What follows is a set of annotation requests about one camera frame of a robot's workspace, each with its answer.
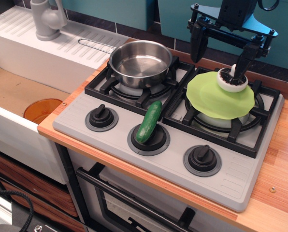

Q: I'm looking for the wooden drawer front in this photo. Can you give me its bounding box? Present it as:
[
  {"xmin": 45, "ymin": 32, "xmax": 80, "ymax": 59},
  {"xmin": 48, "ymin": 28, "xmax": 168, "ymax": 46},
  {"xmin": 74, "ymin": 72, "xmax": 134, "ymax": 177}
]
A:
[{"xmin": 0, "ymin": 152, "xmax": 85, "ymax": 232}]

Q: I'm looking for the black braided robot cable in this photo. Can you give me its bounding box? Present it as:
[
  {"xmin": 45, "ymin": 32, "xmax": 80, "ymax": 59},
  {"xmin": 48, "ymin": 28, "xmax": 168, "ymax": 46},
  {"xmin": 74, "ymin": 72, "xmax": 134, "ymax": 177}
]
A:
[{"xmin": 257, "ymin": 0, "xmax": 280, "ymax": 12}]

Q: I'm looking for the black right stove knob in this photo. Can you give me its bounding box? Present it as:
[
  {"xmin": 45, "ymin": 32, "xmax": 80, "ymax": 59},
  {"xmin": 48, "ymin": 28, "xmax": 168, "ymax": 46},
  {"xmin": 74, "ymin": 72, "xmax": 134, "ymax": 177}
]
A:
[{"xmin": 183, "ymin": 145, "xmax": 222, "ymax": 177}]

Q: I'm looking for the green toy pickle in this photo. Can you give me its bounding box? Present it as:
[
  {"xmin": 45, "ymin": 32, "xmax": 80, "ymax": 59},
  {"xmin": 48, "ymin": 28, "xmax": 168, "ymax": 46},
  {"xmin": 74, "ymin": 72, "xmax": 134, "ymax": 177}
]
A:
[{"xmin": 135, "ymin": 100, "xmax": 162, "ymax": 144}]

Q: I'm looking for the grey toy faucet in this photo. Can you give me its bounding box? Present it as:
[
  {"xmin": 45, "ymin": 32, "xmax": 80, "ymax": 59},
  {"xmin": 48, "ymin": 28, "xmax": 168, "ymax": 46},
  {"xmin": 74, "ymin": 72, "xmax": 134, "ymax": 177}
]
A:
[{"xmin": 30, "ymin": 0, "xmax": 67, "ymax": 41}]

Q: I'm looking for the toy oven door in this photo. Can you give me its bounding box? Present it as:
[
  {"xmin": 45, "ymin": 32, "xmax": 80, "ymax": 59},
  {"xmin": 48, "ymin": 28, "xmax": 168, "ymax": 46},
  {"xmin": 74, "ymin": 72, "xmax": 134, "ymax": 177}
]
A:
[{"xmin": 68, "ymin": 150, "xmax": 240, "ymax": 232}]

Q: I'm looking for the light green plastic plate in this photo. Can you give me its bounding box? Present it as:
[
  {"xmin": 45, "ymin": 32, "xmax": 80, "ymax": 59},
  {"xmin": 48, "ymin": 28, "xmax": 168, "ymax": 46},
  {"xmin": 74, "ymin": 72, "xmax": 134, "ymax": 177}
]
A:
[{"xmin": 186, "ymin": 72, "xmax": 255, "ymax": 120}]

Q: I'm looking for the black left burner grate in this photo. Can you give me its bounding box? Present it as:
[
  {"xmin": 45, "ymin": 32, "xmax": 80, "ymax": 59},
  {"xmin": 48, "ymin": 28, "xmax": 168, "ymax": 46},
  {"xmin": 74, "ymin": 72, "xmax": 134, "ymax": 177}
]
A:
[{"xmin": 85, "ymin": 56, "xmax": 196, "ymax": 117}]

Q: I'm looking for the stainless steel pot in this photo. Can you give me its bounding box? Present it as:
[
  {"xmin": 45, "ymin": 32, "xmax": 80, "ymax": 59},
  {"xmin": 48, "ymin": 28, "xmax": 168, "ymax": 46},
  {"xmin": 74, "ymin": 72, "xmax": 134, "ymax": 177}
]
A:
[{"xmin": 77, "ymin": 38, "xmax": 173, "ymax": 89}]

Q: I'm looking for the white toy sink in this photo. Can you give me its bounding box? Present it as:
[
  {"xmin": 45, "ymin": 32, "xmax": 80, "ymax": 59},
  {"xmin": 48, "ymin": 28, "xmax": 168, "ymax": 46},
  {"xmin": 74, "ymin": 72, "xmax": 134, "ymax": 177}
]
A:
[{"xmin": 0, "ymin": 6, "xmax": 127, "ymax": 184}]

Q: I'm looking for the black right burner grate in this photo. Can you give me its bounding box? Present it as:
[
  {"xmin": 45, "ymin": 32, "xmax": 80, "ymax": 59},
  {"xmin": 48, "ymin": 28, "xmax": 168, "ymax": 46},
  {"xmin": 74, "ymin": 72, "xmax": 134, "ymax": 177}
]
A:
[{"xmin": 163, "ymin": 68, "xmax": 284, "ymax": 158}]

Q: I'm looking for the black middle stove knob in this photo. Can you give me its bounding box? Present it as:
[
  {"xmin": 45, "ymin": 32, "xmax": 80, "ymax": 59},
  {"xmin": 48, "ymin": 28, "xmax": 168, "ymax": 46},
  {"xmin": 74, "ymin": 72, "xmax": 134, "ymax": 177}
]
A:
[{"xmin": 127, "ymin": 124, "xmax": 171, "ymax": 156}]

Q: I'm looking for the black burner grate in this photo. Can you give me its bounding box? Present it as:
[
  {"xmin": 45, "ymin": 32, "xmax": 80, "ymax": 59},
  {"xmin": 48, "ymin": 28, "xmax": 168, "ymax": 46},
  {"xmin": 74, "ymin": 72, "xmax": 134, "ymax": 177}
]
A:
[
  {"xmin": 163, "ymin": 68, "xmax": 284, "ymax": 158},
  {"xmin": 85, "ymin": 56, "xmax": 196, "ymax": 117}
]

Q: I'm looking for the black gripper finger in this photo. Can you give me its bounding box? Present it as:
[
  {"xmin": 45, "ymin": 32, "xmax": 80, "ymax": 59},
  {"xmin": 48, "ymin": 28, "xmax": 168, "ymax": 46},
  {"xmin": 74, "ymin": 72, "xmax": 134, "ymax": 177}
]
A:
[
  {"xmin": 190, "ymin": 23, "xmax": 208, "ymax": 63},
  {"xmin": 233, "ymin": 43, "xmax": 258, "ymax": 82}
]

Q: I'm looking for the white toy mushroom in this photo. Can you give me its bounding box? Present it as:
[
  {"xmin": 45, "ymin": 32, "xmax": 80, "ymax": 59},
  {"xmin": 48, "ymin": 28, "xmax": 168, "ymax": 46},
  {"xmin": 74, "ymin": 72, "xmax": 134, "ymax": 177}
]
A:
[{"xmin": 216, "ymin": 64, "xmax": 248, "ymax": 93}]

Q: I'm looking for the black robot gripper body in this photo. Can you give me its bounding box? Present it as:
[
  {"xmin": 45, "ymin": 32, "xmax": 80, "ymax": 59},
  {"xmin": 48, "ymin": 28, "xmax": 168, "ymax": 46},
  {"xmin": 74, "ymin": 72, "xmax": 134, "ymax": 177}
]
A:
[{"xmin": 187, "ymin": 0, "xmax": 278, "ymax": 58}]

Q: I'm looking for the grey toy stove top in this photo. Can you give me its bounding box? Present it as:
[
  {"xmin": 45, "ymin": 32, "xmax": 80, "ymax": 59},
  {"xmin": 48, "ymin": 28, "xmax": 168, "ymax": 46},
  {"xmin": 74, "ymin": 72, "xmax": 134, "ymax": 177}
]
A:
[{"xmin": 52, "ymin": 65, "xmax": 285, "ymax": 213}]

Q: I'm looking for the black left stove knob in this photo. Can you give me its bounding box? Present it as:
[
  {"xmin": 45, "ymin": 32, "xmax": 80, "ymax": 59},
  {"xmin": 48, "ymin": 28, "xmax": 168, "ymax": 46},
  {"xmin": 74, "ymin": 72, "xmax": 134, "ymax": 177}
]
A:
[{"xmin": 85, "ymin": 104, "xmax": 118, "ymax": 132}]

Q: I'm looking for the black stove knob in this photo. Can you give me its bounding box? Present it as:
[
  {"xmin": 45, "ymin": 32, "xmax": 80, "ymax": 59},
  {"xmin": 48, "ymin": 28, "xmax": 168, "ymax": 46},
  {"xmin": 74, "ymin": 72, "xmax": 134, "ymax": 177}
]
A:
[
  {"xmin": 127, "ymin": 124, "xmax": 171, "ymax": 156},
  {"xmin": 183, "ymin": 145, "xmax": 222, "ymax": 177},
  {"xmin": 85, "ymin": 104, "xmax": 118, "ymax": 132}
]

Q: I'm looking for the black cable lower left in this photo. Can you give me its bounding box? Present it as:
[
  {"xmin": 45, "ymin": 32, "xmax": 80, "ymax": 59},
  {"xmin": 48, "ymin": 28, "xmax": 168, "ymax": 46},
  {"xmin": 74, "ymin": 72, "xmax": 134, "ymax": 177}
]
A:
[{"xmin": 0, "ymin": 190, "xmax": 35, "ymax": 232}]

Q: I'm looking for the black oven door handle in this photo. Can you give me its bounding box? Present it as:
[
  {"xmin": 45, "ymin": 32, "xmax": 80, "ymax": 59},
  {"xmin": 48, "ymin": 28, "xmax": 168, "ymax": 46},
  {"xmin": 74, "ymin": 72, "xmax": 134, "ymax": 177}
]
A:
[{"xmin": 76, "ymin": 162, "xmax": 195, "ymax": 232}]

